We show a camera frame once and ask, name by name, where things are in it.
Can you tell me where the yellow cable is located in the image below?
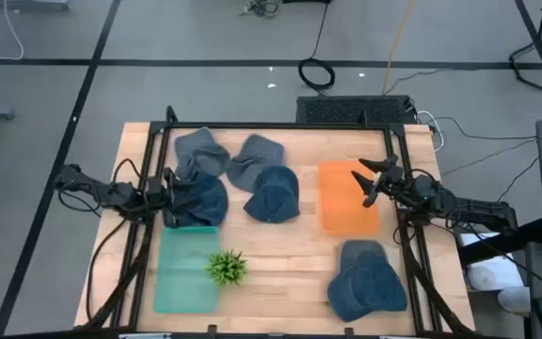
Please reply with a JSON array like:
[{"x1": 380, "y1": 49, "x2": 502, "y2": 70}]
[{"x1": 381, "y1": 0, "x2": 416, "y2": 96}]

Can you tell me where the green plastic bin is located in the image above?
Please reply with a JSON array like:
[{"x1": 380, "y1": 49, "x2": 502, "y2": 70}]
[{"x1": 152, "y1": 225, "x2": 221, "y2": 315}]

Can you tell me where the white paper roll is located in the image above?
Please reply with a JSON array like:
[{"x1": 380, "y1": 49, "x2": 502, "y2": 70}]
[
  {"x1": 497, "y1": 285, "x2": 532, "y2": 315},
  {"x1": 467, "y1": 256, "x2": 524, "y2": 292}
]

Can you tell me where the dark blue denim bucket hat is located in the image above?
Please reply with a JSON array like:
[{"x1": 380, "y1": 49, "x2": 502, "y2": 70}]
[
  {"x1": 327, "y1": 250, "x2": 408, "y2": 323},
  {"x1": 243, "y1": 164, "x2": 301, "y2": 224},
  {"x1": 162, "y1": 169, "x2": 230, "y2": 230}
]

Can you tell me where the grey furniture base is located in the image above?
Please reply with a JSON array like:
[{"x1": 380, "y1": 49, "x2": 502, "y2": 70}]
[{"x1": 0, "y1": 0, "x2": 72, "y2": 12}]

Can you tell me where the orange plastic bin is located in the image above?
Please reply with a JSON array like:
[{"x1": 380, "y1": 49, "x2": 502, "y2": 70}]
[{"x1": 317, "y1": 160, "x2": 382, "y2": 236}]

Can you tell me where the coiled black cable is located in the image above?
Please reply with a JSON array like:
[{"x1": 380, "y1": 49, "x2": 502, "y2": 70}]
[{"x1": 296, "y1": 0, "x2": 337, "y2": 98}]

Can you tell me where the grey denim bucket hat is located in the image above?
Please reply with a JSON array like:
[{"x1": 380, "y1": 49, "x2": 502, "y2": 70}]
[
  {"x1": 173, "y1": 126, "x2": 231, "y2": 183},
  {"x1": 226, "y1": 133, "x2": 286, "y2": 194},
  {"x1": 339, "y1": 239, "x2": 389, "y2": 272}
]

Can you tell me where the artificial green plant white pot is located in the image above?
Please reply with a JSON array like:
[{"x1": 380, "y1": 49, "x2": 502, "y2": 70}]
[{"x1": 204, "y1": 249, "x2": 249, "y2": 287}]

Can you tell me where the black perforated computer case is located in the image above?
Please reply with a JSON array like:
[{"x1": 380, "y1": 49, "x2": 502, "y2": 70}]
[{"x1": 295, "y1": 94, "x2": 418, "y2": 126}]

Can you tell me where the black beam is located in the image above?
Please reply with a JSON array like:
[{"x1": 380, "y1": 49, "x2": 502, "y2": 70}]
[{"x1": 456, "y1": 218, "x2": 542, "y2": 265}]

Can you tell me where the black aluminium rig frame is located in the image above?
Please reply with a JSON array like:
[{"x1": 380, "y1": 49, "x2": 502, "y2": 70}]
[{"x1": 73, "y1": 105, "x2": 477, "y2": 339}]

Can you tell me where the tangled black cable bundle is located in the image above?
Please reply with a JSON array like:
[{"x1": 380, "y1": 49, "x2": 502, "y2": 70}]
[{"x1": 237, "y1": 0, "x2": 282, "y2": 19}]

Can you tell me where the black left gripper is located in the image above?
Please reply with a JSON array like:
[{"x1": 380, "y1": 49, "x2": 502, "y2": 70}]
[{"x1": 146, "y1": 167, "x2": 201, "y2": 230}]

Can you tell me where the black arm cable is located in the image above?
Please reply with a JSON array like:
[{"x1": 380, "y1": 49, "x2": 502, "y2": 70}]
[{"x1": 85, "y1": 217, "x2": 130, "y2": 322}]

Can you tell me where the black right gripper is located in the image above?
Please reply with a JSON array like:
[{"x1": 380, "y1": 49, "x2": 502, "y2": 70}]
[{"x1": 350, "y1": 155, "x2": 407, "y2": 209}]

